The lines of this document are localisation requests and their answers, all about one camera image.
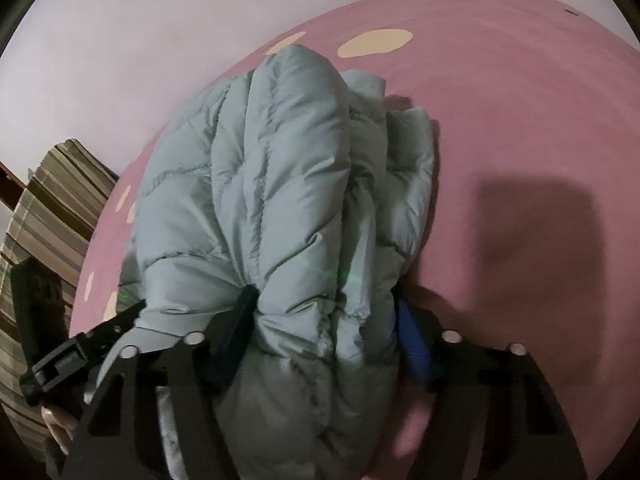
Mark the dark brown wooden door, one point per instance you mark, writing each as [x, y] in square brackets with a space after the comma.
[9, 180]

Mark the person's left hand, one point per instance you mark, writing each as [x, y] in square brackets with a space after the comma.
[60, 425]

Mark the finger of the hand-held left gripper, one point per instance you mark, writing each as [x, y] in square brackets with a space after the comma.
[75, 355]

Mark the striped beige cloth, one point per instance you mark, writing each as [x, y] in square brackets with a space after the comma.
[45, 225]

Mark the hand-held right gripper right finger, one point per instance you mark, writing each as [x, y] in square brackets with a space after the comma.
[412, 340]

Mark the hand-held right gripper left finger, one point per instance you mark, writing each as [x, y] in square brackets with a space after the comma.
[235, 330]

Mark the pink polka-dot bed sheet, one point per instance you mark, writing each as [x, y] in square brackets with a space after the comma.
[500, 125]

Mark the light blue puffer jacket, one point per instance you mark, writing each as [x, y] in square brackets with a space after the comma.
[280, 200]

